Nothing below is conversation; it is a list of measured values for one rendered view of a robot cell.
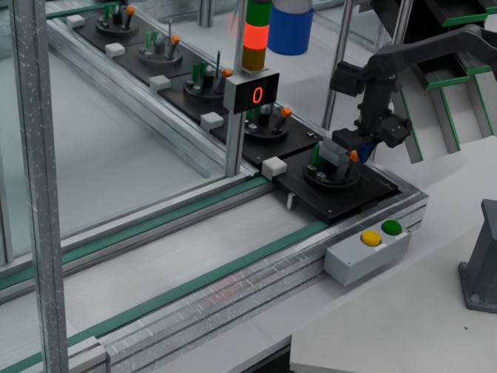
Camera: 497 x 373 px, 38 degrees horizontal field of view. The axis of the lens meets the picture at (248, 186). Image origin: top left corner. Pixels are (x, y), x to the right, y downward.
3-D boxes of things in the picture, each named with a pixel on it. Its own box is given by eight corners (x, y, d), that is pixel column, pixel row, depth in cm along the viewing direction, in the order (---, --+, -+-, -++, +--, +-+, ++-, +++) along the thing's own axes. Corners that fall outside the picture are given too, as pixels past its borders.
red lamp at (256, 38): (271, 46, 151) (274, 24, 148) (253, 51, 148) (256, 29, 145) (256, 38, 154) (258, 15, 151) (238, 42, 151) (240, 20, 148)
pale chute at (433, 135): (449, 154, 185) (461, 150, 181) (410, 164, 179) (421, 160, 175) (417, 52, 187) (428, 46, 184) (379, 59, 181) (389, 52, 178)
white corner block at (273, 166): (285, 177, 175) (288, 163, 173) (272, 183, 173) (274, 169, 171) (274, 169, 178) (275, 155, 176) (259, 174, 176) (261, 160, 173)
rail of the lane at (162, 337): (420, 227, 179) (430, 192, 173) (111, 393, 129) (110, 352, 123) (403, 216, 183) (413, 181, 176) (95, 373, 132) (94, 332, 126)
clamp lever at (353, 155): (353, 178, 169) (362, 154, 164) (347, 180, 168) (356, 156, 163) (342, 169, 171) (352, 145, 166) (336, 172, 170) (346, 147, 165)
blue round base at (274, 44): (316, 50, 261) (322, 11, 253) (285, 58, 253) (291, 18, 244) (288, 34, 271) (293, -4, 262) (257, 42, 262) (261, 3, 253)
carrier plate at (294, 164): (397, 192, 175) (399, 186, 174) (328, 226, 161) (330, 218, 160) (328, 147, 189) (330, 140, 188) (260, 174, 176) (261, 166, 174)
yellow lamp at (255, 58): (268, 68, 154) (271, 46, 151) (251, 72, 151) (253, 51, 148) (254, 58, 157) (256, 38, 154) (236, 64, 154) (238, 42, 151)
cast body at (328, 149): (349, 161, 170) (354, 136, 166) (336, 166, 168) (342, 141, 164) (325, 145, 175) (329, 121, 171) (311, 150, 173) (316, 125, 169)
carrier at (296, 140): (325, 144, 190) (332, 103, 183) (256, 171, 176) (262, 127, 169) (265, 106, 204) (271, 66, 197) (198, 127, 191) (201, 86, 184)
